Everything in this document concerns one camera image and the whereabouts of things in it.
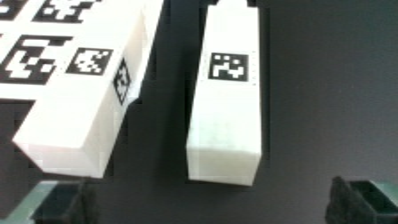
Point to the white desk leg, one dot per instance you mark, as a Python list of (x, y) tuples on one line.
[(68, 132), (225, 129)]

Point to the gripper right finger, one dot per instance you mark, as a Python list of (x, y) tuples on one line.
[(363, 202)]

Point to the fiducial marker sheet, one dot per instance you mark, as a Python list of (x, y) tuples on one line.
[(38, 24)]

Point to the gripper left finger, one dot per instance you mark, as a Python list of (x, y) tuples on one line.
[(59, 203)]

